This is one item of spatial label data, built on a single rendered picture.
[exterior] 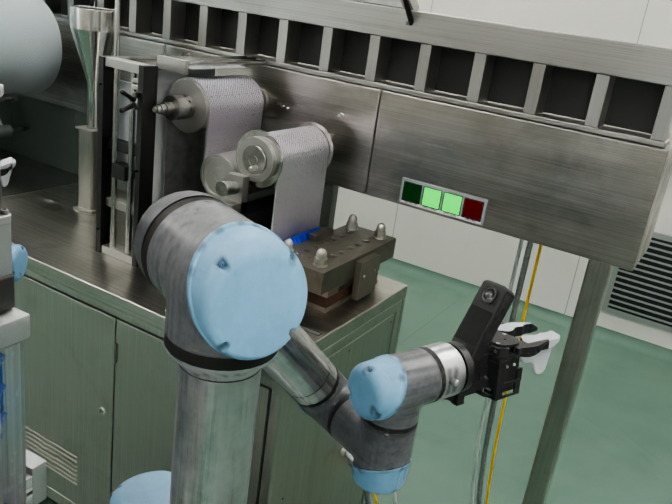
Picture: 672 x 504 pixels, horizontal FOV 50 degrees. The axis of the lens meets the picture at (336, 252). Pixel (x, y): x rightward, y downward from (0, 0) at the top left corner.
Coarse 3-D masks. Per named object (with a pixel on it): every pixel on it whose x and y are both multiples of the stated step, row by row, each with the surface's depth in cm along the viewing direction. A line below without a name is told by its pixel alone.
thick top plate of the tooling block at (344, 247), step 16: (320, 240) 197; (336, 240) 200; (352, 240) 201; (368, 240) 202; (384, 240) 204; (304, 256) 184; (336, 256) 187; (352, 256) 189; (384, 256) 204; (320, 272) 175; (336, 272) 181; (352, 272) 189; (320, 288) 176
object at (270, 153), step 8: (256, 136) 181; (240, 144) 183; (248, 144) 181; (256, 144) 180; (264, 144) 179; (240, 152) 183; (272, 152) 178; (240, 160) 184; (272, 160) 178; (240, 168) 184; (272, 168) 179; (256, 176) 182; (264, 176) 181
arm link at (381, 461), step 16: (336, 416) 99; (352, 416) 97; (336, 432) 99; (352, 432) 96; (368, 432) 93; (384, 432) 91; (400, 432) 92; (352, 448) 96; (368, 448) 93; (384, 448) 92; (400, 448) 93; (352, 464) 97; (368, 464) 94; (384, 464) 93; (400, 464) 94; (368, 480) 94; (384, 480) 94; (400, 480) 95
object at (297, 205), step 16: (304, 176) 192; (320, 176) 200; (288, 192) 188; (304, 192) 195; (320, 192) 202; (288, 208) 190; (304, 208) 197; (320, 208) 205; (272, 224) 186; (288, 224) 192; (304, 224) 200
